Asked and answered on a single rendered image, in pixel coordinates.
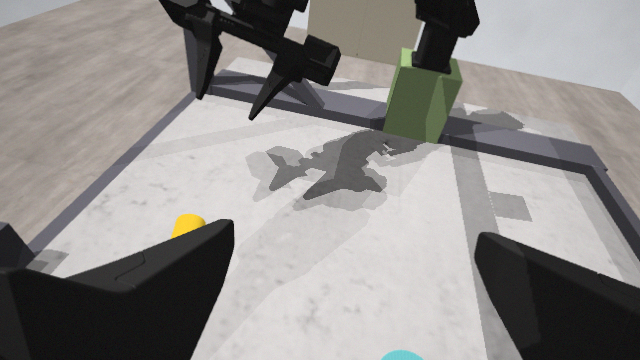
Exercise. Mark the yellow tall cylinder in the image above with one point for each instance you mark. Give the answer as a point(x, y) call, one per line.
point(186, 223)

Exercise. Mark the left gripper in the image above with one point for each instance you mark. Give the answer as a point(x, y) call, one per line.
point(206, 22)

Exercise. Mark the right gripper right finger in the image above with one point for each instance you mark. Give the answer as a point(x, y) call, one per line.
point(554, 309)

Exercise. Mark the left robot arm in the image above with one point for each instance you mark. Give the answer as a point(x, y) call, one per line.
point(435, 47)

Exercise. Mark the cyan circle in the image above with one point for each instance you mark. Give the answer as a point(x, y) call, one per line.
point(401, 355)

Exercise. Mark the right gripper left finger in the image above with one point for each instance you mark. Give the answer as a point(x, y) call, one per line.
point(151, 305)

